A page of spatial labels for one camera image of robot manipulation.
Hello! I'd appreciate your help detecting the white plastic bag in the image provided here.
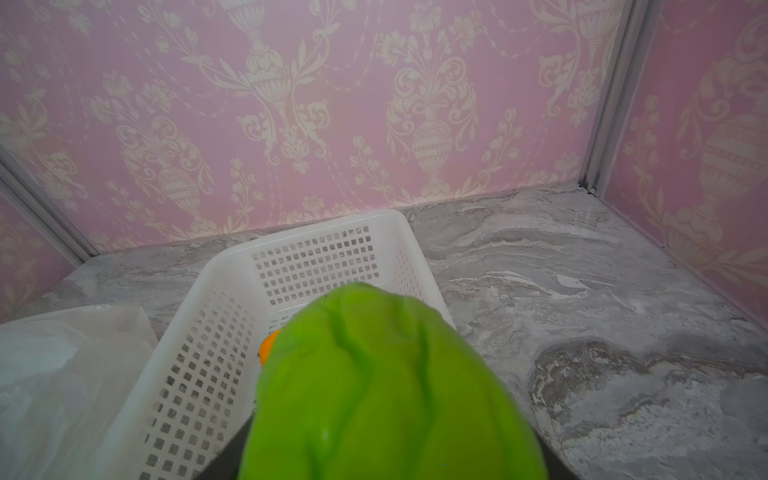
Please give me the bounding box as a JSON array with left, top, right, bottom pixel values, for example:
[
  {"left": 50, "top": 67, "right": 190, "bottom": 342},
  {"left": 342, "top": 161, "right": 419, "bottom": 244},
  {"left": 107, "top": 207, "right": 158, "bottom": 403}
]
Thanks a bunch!
[{"left": 1, "top": 305, "right": 158, "bottom": 479}]

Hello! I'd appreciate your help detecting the left aluminium corner post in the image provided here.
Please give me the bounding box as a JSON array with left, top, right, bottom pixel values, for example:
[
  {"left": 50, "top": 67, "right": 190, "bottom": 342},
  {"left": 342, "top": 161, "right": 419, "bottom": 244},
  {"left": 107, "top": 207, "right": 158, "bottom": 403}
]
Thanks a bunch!
[{"left": 1, "top": 146, "right": 99, "bottom": 266}]

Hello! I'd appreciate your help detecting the aluminium corner post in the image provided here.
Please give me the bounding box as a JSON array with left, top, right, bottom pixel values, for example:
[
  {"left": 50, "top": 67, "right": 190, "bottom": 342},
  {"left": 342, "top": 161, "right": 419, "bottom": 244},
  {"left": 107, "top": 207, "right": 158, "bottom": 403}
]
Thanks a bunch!
[
  {"left": 1, "top": 146, "right": 99, "bottom": 266},
  {"left": 578, "top": 0, "right": 665, "bottom": 198}
]

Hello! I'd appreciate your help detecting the right aluminium corner post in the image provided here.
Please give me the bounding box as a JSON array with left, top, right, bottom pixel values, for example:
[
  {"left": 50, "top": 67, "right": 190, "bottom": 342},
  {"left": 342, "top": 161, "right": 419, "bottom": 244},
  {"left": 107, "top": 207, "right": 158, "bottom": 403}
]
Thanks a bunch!
[{"left": 578, "top": 0, "right": 665, "bottom": 198}]

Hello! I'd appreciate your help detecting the green fruit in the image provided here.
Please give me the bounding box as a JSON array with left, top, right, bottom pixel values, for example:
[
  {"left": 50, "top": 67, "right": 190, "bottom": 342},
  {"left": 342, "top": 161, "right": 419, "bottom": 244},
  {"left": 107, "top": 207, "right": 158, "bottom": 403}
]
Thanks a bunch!
[{"left": 239, "top": 283, "right": 548, "bottom": 479}]

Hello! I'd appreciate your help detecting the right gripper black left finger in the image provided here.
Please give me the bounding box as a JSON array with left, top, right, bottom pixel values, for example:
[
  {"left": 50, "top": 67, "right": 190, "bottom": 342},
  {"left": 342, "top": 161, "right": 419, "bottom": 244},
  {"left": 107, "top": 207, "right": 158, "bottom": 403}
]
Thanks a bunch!
[{"left": 196, "top": 416, "right": 254, "bottom": 480}]

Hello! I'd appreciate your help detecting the white plastic mesh basket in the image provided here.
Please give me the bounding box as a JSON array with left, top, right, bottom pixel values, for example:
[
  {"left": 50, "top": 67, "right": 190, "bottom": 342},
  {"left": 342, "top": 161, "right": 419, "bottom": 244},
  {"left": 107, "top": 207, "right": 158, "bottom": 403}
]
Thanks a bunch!
[{"left": 83, "top": 210, "right": 447, "bottom": 479}]

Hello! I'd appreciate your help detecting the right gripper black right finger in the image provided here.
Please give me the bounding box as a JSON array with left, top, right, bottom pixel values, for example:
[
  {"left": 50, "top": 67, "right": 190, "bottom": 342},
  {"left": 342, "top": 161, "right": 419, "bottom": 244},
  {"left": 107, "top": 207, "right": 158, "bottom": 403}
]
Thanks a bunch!
[{"left": 540, "top": 443, "right": 579, "bottom": 480}]

